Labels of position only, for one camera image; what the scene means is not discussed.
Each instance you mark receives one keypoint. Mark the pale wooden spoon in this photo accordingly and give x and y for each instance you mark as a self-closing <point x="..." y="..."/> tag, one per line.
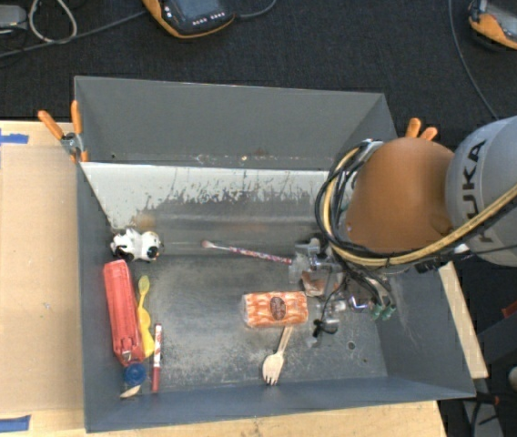
<point x="130" y="391"/>

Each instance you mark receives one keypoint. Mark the pink striped stick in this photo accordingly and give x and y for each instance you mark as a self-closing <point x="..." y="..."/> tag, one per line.
<point x="249" y="252"/>

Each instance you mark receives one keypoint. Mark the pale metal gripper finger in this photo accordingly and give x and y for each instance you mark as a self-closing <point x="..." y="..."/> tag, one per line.
<point x="307" y="246"/>
<point x="299" y="271"/>

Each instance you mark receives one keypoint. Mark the pale wooden spork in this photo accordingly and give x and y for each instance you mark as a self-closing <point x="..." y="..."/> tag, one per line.
<point x="273" y="367"/>

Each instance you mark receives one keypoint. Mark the yellow plastic spoon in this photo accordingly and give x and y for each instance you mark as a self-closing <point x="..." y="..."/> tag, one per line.
<point x="143" y="310"/>

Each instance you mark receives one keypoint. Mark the grey metal bin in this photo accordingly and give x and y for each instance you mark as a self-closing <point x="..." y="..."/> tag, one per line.
<point x="222" y="317"/>

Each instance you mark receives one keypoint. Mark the black and white toy cow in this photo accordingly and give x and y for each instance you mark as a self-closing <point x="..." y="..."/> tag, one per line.
<point x="134" y="245"/>

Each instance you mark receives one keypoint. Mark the brown cardboard board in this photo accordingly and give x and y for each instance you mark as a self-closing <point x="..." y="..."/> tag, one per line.
<point x="35" y="267"/>

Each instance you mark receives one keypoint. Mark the red plastic case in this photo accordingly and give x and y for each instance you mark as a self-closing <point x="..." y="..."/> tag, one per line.
<point x="121" y="307"/>

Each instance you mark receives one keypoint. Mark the red marker pen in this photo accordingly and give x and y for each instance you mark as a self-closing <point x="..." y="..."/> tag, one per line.
<point x="156" y="358"/>

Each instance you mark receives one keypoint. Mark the orange snack packet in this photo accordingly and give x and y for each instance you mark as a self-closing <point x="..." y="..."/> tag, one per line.
<point x="258" y="310"/>

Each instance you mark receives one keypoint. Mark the blue round cap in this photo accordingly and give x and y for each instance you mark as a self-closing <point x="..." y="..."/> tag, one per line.
<point x="134" y="373"/>

